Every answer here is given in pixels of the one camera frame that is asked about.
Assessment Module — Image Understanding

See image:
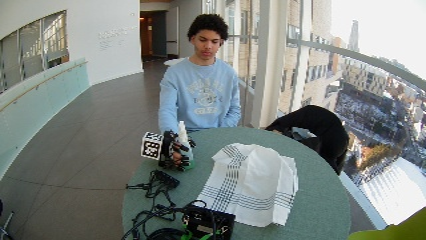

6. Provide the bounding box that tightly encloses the white spray bottle green liquid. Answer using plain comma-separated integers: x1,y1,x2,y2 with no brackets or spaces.
176,120,197,171

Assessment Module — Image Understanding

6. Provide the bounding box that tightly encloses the white marker cube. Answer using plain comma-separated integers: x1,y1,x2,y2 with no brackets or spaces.
140,131,165,161

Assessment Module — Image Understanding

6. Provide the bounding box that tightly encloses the white striped cloth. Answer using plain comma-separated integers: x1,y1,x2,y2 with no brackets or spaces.
196,142,301,228

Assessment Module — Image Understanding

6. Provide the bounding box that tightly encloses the black electronics box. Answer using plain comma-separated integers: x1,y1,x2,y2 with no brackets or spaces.
180,199,237,240

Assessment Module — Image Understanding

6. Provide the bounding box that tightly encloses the the person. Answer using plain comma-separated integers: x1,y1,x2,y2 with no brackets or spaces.
157,13,244,134

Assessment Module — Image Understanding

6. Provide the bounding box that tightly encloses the white round table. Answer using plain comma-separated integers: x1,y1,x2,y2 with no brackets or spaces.
162,57,188,67

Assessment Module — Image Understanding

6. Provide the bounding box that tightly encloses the glass balustrade with wooden handrail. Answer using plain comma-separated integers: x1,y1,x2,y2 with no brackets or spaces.
0,57,93,179

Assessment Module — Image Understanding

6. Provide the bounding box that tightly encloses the metal stand leg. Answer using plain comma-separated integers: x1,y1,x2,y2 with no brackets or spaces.
0,199,16,240

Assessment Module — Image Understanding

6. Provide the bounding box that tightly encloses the yellow-green object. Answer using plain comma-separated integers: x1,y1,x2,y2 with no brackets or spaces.
347,206,426,240

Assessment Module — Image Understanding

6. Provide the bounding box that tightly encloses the small black cable hub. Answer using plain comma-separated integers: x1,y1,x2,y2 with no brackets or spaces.
150,169,181,190

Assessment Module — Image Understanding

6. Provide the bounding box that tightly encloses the black cable bundle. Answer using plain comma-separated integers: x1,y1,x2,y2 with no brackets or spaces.
120,170,188,240

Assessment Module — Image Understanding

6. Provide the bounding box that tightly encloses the green cable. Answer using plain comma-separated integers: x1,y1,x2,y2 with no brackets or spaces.
178,223,216,240

